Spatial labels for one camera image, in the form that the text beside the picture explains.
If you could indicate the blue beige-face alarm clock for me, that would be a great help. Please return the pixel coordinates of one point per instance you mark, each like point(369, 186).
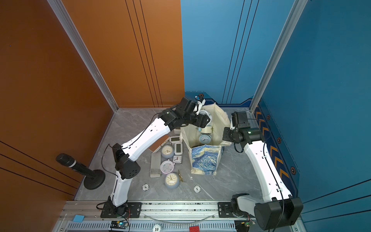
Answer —
point(172, 180)

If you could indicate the cream blue-rim alarm clock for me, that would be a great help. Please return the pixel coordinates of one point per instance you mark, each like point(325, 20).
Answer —
point(205, 138)

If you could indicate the tilted white digital clock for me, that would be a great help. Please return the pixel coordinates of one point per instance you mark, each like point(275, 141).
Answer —
point(175, 139)

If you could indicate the red block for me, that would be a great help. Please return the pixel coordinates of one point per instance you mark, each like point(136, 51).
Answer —
point(194, 229)

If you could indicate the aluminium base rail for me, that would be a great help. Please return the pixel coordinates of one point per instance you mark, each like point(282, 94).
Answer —
point(173, 216)

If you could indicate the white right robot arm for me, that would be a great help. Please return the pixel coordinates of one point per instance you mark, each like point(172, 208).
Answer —
point(278, 207)

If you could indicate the white round alarm clock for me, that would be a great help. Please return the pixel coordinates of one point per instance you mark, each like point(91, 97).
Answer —
point(208, 128)

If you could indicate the black microphone on stand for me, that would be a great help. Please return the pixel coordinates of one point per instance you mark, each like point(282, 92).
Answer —
point(93, 178)

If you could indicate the pink round alarm clock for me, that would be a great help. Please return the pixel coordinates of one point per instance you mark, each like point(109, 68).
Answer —
point(167, 167)

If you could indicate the green circuit board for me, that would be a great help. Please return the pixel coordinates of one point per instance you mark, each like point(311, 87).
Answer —
point(119, 225)

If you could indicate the grey rectangular flat clock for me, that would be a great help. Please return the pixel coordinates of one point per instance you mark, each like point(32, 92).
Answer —
point(155, 171)

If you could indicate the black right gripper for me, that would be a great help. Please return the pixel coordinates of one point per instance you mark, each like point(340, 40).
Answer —
point(225, 136)

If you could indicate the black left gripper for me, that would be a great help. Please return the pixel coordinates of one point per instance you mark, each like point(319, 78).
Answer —
point(202, 123)

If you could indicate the blue sticky pad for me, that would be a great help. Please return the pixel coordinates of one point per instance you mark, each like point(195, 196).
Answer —
point(78, 218)

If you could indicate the white number ten tag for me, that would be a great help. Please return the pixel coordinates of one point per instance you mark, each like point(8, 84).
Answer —
point(157, 228)

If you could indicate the brown rectangular mirror clock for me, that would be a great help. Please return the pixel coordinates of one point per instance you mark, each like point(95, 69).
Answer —
point(159, 143)

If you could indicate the small white digital clock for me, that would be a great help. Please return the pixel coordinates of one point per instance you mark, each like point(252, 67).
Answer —
point(178, 148)

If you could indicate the right white round marker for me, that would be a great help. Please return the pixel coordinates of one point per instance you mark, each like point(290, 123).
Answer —
point(197, 188)

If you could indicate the left white round marker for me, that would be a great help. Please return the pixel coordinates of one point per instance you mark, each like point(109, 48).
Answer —
point(145, 187)

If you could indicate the white round marker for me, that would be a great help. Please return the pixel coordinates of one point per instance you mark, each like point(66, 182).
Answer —
point(145, 187)
point(197, 188)

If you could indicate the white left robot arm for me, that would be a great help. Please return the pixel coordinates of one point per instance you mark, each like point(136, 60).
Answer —
point(187, 112)

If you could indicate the cream canvas bag blue print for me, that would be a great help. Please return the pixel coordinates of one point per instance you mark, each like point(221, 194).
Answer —
point(205, 159)

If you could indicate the small black square clock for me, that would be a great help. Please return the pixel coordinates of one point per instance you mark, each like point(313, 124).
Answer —
point(177, 159)

